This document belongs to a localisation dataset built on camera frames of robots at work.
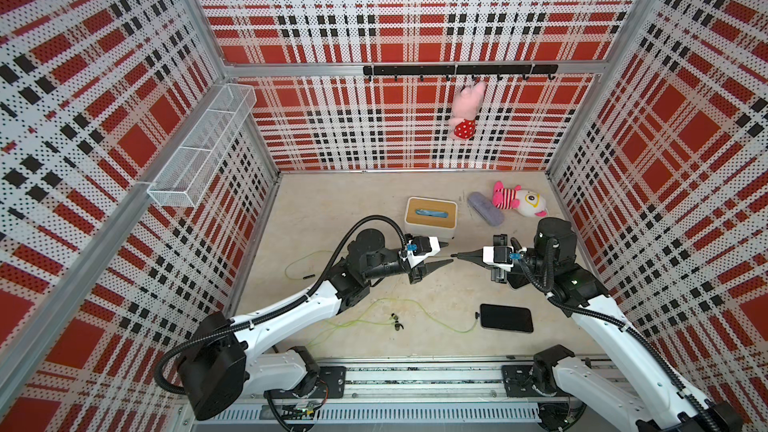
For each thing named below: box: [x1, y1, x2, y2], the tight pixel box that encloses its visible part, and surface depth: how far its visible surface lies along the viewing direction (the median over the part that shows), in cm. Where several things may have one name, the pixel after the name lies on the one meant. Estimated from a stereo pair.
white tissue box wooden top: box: [404, 196, 458, 240], surface depth 104 cm
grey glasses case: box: [467, 192, 505, 227], surface depth 109 cm
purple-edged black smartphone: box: [480, 303, 534, 333], surface depth 86 cm
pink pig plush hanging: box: [448, 81, 487, 140], surface depth 95 cm
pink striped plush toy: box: [492, 180, 548, 217], surface depth 104 cm
